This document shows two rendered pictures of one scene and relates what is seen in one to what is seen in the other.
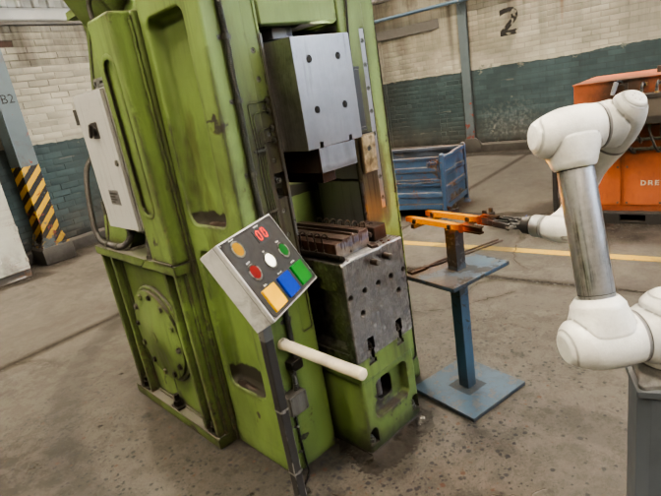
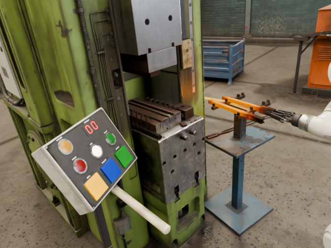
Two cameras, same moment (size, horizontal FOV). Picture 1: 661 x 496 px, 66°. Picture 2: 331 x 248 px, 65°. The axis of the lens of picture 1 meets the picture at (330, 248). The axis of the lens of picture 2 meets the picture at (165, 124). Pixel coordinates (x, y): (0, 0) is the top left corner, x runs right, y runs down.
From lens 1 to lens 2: 0.69 m
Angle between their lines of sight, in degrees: 9
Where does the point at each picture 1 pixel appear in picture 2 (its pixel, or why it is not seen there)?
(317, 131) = (146, 39)
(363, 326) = (172, 179)
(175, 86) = not seen: outside the picture
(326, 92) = (155, 7)
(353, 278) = (167, 149)
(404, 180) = (207, 59)
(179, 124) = (42, 24)
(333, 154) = (158, 57)
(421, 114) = (220, 18)
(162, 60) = not seen: outside the picture
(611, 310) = not seen: outside the picture
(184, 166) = (47, 57)
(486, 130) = (256, 30)
